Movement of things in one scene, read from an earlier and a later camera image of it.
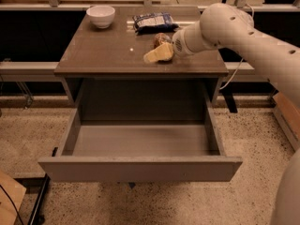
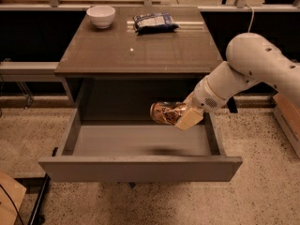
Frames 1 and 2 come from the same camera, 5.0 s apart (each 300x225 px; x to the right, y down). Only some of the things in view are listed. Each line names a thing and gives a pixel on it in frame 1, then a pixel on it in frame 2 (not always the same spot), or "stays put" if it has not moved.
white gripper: [179, 44] to [204, 99]
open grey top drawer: [139, 151] stays put
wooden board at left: [7, 210] stays put
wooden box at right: [288, 117] stays put
